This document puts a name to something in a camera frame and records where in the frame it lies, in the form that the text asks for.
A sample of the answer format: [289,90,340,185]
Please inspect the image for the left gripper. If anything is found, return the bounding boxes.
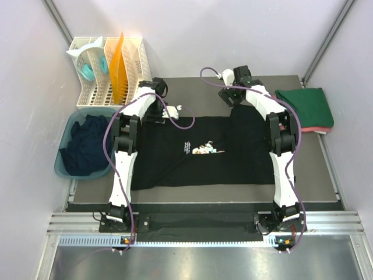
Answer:
[143,99,167,125]

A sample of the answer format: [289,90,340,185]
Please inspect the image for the black t shirt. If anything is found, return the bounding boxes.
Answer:
[131,105,275,190]

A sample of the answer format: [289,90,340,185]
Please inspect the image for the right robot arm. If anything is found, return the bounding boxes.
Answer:
[216,66,301,232]

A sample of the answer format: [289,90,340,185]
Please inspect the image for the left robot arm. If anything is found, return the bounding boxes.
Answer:
[105,78,168,232]

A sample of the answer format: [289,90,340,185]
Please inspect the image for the orange plastic folder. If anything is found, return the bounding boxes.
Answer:
[109,33,128,104]

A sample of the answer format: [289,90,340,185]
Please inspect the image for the white file organizer rack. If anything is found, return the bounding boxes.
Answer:
[69,37,152,109]

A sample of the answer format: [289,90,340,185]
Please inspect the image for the folded green t shirt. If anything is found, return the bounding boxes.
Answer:
[275,88,335,128]

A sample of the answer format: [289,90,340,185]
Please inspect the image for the teal cat ear headphones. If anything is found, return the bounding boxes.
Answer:
[66,36,104,82]

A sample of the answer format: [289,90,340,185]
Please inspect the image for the navy blue t shirt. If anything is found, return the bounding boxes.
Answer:
[59,114,112,177]

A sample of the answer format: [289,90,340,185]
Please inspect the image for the teal plastic bin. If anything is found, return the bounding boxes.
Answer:
[54,107,115,180]

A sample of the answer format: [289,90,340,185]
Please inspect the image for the folded pink t shirt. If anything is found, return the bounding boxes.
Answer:
[301,127,332,134]

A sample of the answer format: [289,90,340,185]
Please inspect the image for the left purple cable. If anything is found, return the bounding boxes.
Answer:
[103,92,196,254]

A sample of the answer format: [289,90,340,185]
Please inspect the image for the purple cable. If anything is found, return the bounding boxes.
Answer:
[103,92,196,254]
[199,66,307,253]

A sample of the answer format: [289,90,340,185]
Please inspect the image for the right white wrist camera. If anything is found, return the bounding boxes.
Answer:
[216,69,235,88]

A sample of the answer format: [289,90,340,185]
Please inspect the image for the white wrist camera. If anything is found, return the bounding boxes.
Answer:
[162,105,182,120]
[216,69,235,88]

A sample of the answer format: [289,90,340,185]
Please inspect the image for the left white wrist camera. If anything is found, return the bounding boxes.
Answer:
[162,105,182,120]

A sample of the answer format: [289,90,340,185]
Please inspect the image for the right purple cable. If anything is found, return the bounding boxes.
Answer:
[199,66,307,253]

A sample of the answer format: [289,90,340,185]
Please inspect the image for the right corner aluminium post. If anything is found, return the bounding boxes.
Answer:
[300,0,357,87]

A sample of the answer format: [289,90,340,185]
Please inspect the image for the corner aluminium post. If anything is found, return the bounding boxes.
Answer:
[42,0,73,46]
[300,0,357,87]

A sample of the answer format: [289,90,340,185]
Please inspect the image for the left corner aluminium post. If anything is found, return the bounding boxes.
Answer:
[42,0,73,46]

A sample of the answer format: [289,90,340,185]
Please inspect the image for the white cable duct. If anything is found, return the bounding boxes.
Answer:
[58,235,291,249]

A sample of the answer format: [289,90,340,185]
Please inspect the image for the aluminium frame rail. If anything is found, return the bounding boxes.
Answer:
[47,211,364,235]

